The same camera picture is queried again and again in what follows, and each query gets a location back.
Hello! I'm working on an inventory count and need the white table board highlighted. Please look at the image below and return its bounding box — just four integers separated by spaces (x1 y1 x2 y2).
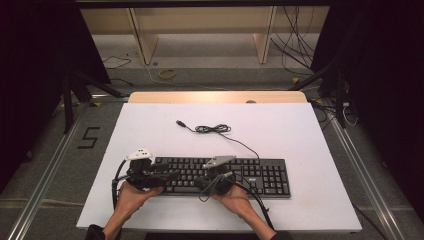
75 102 363 234

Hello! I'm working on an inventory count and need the wooden table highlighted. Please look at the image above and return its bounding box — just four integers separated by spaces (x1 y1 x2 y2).
128 90 308 104

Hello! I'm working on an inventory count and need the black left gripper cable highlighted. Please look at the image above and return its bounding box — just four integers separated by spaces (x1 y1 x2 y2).
111 159 129 211

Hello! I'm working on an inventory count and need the bundle of hanging black cables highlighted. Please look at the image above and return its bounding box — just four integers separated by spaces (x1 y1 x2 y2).
269 5 316 76

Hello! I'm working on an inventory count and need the person's left hand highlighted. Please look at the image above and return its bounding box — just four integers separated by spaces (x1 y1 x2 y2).
114 182 164 221

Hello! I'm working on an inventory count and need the person's right hand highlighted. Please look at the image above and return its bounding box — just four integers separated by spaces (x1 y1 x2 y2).
213 185 257 221

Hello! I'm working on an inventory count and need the aluminium floor rail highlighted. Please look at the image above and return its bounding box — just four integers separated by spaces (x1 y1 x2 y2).
324 103 406 240
6 99 91 240

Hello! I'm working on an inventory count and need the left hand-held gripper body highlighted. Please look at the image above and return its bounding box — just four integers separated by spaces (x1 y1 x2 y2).
125 148 168 192

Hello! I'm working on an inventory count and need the tangle of cables by stand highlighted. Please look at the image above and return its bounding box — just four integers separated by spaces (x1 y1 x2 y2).
311 99 359 128

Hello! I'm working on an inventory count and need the black metal stand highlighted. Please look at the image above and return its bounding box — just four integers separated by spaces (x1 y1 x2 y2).
288 49 349 129
61 71 124 134

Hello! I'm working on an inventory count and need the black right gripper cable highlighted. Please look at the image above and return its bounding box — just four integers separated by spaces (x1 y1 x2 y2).
198 173 276 231

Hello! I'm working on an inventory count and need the yellow tape roll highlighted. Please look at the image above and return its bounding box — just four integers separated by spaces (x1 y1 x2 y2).
158 68 178 80

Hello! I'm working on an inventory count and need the person's black left sleeve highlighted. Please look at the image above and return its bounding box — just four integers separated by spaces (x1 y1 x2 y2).
84 224 108 240

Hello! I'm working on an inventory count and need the person's black sleeve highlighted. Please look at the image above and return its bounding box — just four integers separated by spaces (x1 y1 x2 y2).
84 224 108 240
269 230 294 240

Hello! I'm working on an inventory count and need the black keyboard cable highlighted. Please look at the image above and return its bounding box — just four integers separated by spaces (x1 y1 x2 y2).
175 119 261 160

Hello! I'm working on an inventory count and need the wooden shelf unit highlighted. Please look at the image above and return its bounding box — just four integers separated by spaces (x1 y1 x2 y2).
79 5 331 65

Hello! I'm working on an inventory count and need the person's black right sleeve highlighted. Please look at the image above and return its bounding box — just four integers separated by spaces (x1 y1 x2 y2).
269 230 294 240

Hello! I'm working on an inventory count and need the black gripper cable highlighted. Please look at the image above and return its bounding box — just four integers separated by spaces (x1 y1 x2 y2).
111 159 129 211
198 173 276 231

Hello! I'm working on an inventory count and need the black keyboard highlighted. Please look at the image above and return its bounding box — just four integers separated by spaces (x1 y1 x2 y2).
152 156 292 200

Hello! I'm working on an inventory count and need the thin black floor cable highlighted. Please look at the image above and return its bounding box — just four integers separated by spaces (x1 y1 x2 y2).
101 55 134 86

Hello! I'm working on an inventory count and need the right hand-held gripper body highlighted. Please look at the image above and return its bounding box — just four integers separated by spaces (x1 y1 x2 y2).
202 155 237 196

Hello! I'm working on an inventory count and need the black curtain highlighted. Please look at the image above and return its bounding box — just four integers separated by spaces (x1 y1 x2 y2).
311 0 424 221
0 0 113 194

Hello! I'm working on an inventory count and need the white floor cable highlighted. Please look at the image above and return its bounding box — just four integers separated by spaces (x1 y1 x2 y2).
143 63 231 92

